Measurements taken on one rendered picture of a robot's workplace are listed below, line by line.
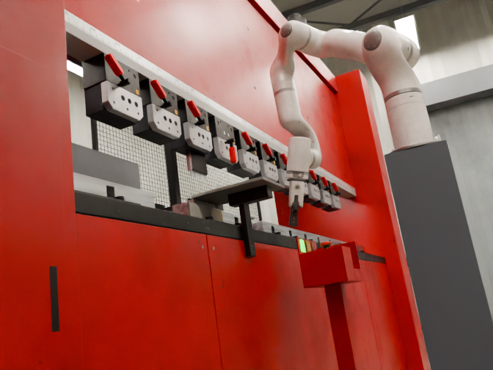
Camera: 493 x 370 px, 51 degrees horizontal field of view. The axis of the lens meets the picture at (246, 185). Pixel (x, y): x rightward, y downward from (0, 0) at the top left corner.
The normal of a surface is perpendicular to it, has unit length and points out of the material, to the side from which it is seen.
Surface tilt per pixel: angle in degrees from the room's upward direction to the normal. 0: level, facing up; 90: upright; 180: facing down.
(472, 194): 90
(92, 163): 90
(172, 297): 90
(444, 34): 90
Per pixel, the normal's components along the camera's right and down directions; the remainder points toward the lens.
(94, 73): -0.45, -0.17
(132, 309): 0.88, -0.24
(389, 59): -0.29, 0.48
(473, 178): -0.22, -0.22
